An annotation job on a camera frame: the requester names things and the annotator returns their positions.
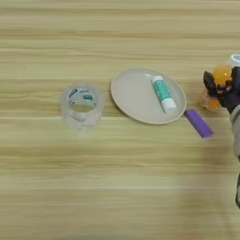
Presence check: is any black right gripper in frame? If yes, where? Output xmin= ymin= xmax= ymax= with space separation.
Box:
xmin=202 ymin=66 xmax=240 ymax=114

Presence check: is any orange juice bottle white cap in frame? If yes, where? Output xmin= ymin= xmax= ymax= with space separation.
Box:
xmin=198 ymin=53 xmax=240 ymax=113

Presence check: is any green white glue stick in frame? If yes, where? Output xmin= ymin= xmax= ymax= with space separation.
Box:
xmin=151 ymin=75 xmax=178 ymax=114

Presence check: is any clear tape roll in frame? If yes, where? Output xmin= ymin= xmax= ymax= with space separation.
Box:
xmin=60 ymin=82 xmax=105 ymax=132

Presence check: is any purple rectangular block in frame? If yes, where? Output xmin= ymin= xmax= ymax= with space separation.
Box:
xmin=183 ymin=108 xmax=215 ymax=139

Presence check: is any beige round plate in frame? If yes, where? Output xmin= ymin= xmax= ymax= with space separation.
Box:
xmin=110 ymin=67 xmax=188 ymax=126

